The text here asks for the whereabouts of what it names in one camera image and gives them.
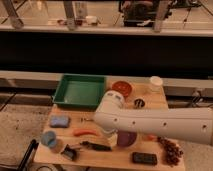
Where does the small metal cup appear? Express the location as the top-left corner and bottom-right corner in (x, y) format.
(134, 98), (145, 109)

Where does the small metal utensil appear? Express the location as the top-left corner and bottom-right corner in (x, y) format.
(80, 118), (94, 122)

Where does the green plastic tray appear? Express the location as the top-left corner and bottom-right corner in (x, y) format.
(53, 74), (106, 109)

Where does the black binder clip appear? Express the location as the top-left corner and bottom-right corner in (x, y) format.
(61, 145), (78, 161)

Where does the black chair frame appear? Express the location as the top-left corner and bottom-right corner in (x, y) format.
(17, 139), (38, 171)

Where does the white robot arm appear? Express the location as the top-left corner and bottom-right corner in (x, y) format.
(94, 91), (213, 146)

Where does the black handled tool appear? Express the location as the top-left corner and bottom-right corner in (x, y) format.
(80, 141), (112, 151)

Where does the red bowl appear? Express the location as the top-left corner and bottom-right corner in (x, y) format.
(112, 81), (132, 98)

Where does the blue sponge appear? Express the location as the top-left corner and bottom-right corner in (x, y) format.
(49, 116), (70, 128)

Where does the orange and yellow apple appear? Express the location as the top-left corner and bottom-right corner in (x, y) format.
(144, 134), (157, 141)

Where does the purple bowl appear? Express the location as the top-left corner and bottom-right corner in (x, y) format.
(117, 131), (137, 147)

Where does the bunch of red grapes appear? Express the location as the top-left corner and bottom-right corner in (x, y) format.
(157, 137), (183, 166)

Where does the black rectangular remote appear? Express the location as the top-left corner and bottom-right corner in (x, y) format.
(132, 152), (157, 165)

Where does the red chili pepper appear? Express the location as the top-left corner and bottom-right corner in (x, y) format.
(73, 129), (99, 136)

